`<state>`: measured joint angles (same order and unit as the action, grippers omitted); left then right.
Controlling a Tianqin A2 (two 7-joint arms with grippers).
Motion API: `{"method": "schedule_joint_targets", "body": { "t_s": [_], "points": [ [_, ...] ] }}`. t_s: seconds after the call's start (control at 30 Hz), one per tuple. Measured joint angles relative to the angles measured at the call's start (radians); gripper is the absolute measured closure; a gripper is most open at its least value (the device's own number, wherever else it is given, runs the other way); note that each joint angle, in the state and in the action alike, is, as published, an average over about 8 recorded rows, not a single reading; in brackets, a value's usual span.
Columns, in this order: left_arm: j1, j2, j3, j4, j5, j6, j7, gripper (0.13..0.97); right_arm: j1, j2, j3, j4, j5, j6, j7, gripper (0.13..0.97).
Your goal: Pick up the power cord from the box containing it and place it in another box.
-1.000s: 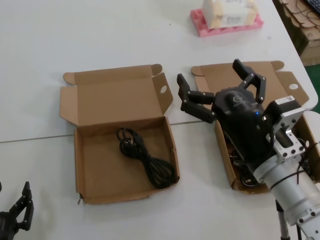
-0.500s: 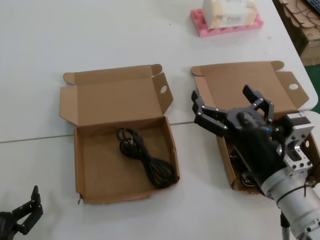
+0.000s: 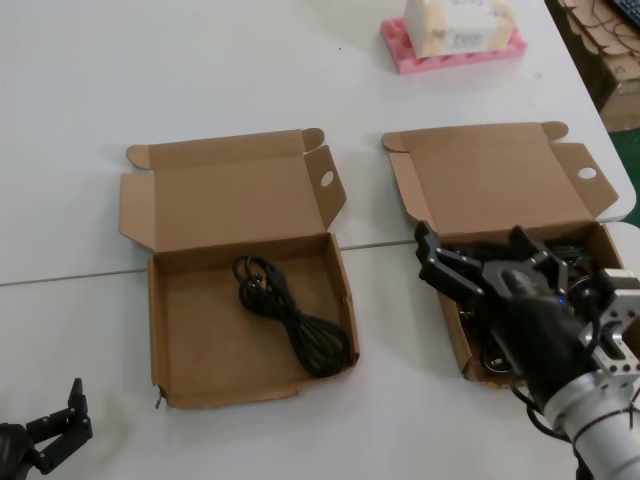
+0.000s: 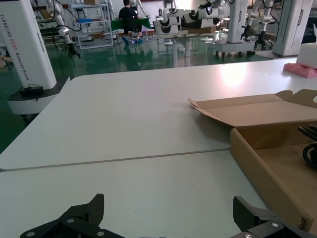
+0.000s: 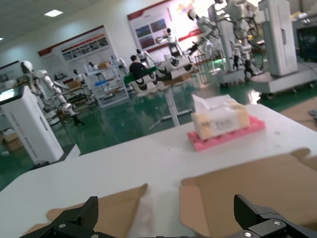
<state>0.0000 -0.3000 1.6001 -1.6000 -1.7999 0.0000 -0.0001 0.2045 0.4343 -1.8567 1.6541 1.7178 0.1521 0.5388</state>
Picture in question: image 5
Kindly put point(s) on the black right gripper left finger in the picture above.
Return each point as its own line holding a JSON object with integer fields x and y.
{"x": 71, "y": 223}

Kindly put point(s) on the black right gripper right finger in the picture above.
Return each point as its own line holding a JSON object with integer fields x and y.
{"x": 262, "y": 223}

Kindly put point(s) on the silver robot arm black gripper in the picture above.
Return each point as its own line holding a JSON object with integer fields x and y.
{"x": 49, "y": 86}

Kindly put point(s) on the open brown cardboard box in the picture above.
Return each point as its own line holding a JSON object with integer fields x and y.
{"x": 223, "y": 188}
{"x": 119, "y": 210}

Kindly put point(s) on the small cardboard box floor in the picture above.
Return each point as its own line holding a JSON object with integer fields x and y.
{"x": 11, "y": 141}

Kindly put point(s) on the white tissue box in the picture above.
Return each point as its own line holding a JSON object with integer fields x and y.
{"x": 220, "y": 116}

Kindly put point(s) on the pink foam tray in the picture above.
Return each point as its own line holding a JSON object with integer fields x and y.
{"x": 215, "y": 142}

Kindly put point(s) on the white wheeled robot column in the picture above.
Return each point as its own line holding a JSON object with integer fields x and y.
{"x": 27, "y": 124}

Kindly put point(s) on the white metal shelf rack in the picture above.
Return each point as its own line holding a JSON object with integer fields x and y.
{"x": 109, "y": 84}

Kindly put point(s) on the white leg work table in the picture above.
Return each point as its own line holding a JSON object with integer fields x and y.
{"x": 171, "y": 99}

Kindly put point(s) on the white black robot shell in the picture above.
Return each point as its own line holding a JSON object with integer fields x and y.
{"x": 177, "y": 68}
{"x": 144, "y": 84}

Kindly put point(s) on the seated person black shirt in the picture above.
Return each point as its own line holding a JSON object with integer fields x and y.
{"x": 137, "y": 68}

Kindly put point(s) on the slim white robot column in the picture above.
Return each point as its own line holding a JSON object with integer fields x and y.
{"x": 231, "y": 54}

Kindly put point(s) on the wide white robot column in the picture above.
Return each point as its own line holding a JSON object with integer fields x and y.
{"x": 277, "y": 39}

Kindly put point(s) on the red framed wall poster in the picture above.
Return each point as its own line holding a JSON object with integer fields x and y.
{"x": 153, "y": 24}
{"x": 81, "y": 47}

